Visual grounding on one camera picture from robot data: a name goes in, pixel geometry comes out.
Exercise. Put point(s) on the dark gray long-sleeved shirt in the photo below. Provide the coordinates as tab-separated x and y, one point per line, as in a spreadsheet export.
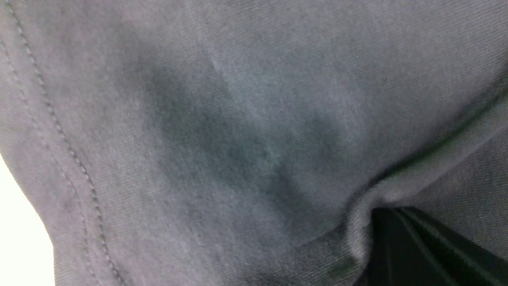
228	142

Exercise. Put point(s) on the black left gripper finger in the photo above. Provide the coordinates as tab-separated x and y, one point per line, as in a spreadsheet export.
404	246

